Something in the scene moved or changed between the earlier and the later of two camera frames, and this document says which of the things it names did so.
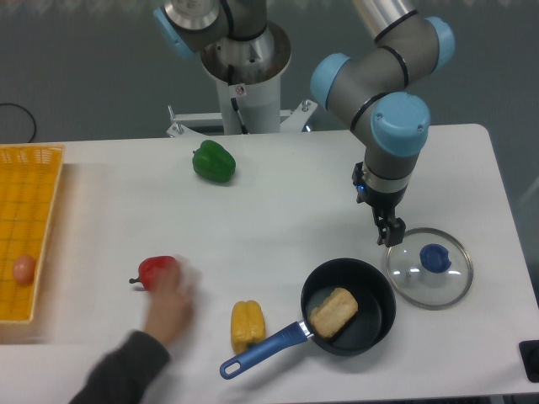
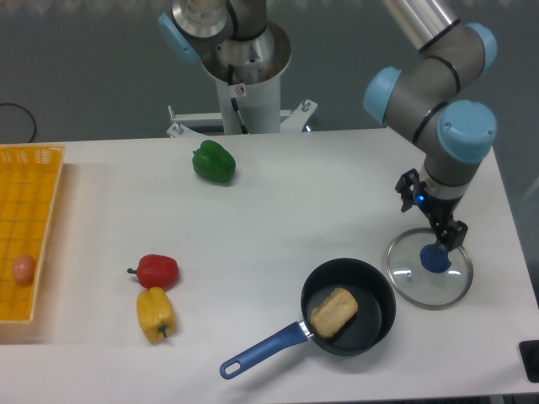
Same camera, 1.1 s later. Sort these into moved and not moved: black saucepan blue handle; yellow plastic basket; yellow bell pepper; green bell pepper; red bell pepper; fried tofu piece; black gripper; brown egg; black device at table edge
Moved: black gripper; yellow bell pepper; red bell pepper
Not moved: brown egg; black device at table edge; black saucepan blue handle; yellow plastic basket; fried tofu piece; green bell pepper
